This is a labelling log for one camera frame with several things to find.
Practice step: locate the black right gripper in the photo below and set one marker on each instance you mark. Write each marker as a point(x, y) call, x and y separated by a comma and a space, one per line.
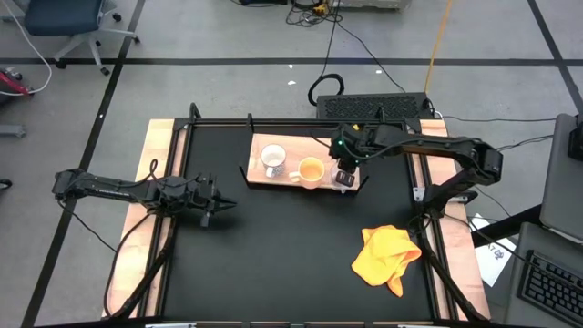
point(348, 161)

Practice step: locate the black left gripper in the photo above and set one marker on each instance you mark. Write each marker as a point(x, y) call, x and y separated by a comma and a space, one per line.
point(207, 200)

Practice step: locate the clear glass cup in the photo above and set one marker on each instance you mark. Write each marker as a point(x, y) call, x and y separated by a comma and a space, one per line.
point(346, 190)

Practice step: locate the peach ceramic mug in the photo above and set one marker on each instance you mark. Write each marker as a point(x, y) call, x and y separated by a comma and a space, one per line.
point(312, 171)

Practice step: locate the grey white patterned mug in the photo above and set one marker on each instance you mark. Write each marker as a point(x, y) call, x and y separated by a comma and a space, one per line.
point(273, 157)

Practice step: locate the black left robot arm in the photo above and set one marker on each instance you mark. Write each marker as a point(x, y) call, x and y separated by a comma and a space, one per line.
point(114, 189)

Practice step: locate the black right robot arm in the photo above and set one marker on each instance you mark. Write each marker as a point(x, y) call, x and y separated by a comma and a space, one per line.
point(446, 146)

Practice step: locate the light wooden board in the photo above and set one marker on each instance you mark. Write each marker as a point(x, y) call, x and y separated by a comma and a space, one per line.
point(300, 143)

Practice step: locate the black computer tower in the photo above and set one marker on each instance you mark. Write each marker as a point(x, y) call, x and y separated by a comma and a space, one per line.
point(369, 107)

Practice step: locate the yellow cloth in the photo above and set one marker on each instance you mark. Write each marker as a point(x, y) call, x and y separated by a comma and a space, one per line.
point(385, 257)

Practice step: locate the wooden side board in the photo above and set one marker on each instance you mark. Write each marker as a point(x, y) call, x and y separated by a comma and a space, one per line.
point(157, 136)
point(460, 255)

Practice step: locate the white paper sheet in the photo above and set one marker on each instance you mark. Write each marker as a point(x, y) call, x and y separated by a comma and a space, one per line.
point(494, 262)

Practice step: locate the grey keyboard desk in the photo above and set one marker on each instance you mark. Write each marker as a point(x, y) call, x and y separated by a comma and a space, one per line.
point(512, 282)

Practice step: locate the grey side table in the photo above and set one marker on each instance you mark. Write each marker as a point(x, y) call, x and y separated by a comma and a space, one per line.
point(560, 182)

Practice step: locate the black caster wheel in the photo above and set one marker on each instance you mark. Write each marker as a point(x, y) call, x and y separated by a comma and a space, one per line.
point(4, 184)

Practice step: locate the black desk device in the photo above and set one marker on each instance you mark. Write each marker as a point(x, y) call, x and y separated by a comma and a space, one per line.
point(576, 141)

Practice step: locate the black keyboard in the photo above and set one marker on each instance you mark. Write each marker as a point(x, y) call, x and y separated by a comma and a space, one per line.
point(553, 287)

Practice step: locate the red floor object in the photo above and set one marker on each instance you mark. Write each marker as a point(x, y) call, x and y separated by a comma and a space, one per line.
point(11, 84)

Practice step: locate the dark blue office chair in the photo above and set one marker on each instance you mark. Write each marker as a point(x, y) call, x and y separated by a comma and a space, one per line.
point(68, 13)

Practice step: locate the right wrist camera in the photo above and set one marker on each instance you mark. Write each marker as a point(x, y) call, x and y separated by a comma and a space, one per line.
point(344, 141)

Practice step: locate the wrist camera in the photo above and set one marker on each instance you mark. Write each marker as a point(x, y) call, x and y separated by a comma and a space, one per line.
point(344, 141)
point(187, 191)

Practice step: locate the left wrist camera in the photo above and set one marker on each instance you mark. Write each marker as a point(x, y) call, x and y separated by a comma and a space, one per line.
point(187, 191)

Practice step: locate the black aluminium table frame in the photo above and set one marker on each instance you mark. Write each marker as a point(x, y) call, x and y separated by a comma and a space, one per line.
point(218, 122)

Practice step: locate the silver metal bracket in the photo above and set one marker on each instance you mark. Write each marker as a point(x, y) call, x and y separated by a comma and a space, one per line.
point(423, 325)
point(170, 325)

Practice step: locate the grey floor bracket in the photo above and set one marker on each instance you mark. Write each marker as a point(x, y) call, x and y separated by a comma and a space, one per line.
point(11, 131)

